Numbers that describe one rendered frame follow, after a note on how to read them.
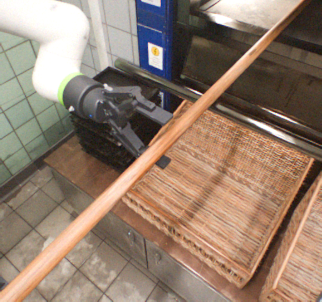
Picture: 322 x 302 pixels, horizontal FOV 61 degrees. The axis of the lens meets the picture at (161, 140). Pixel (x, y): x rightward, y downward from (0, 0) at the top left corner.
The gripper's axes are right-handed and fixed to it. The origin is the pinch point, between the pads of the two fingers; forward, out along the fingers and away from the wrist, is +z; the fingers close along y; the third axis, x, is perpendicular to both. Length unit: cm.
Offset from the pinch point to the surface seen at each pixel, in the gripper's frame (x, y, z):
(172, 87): -17.7, 1.9, -10.5
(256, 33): -56, 1, -5
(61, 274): 28, 119, -48
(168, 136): -0.6, -1.6, 0.8
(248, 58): -36.5, -1.8, 1.1
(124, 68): -17.1, 2.4, -26.8
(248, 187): -44, 60, 14
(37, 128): -20, 88, -119
